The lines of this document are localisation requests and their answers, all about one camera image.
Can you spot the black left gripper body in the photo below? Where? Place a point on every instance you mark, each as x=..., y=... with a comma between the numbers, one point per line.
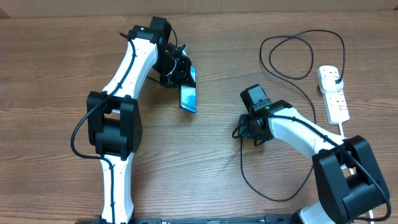
x=172, y=71

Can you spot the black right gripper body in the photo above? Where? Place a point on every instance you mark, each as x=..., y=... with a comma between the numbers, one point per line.
x=247, y=129

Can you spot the blue Samsung Galaxy smartphone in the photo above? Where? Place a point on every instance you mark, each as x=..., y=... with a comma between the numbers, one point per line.
x=188, y=93

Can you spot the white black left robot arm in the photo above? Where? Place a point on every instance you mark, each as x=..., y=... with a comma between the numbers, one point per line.
x=113, y=117

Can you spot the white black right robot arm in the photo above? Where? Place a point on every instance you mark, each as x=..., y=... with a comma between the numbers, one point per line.
x=348, y=178

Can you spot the white charger plug adapter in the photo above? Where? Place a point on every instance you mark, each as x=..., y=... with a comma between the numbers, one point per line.
x=330, y=85

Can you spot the white power extension strip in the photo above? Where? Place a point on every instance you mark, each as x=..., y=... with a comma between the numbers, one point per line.
x=335, y=103

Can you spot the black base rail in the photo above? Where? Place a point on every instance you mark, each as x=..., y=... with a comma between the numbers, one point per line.
x=217, y=220

